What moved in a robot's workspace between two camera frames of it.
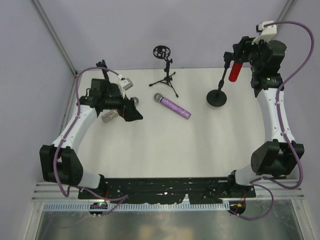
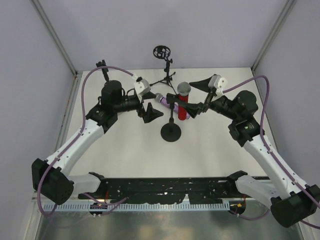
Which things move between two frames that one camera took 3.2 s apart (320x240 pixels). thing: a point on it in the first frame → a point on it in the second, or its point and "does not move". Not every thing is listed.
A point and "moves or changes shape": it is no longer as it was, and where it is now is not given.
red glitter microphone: x=235 y=71 → x=183 y=89
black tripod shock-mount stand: x=163 y=52 does not move
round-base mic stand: x=218 y=98 moves or changes shape
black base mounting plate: x=200 y=190 does not move
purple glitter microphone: x=159 y=98 does not move
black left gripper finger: x=130 y=113 → x=151 y=114
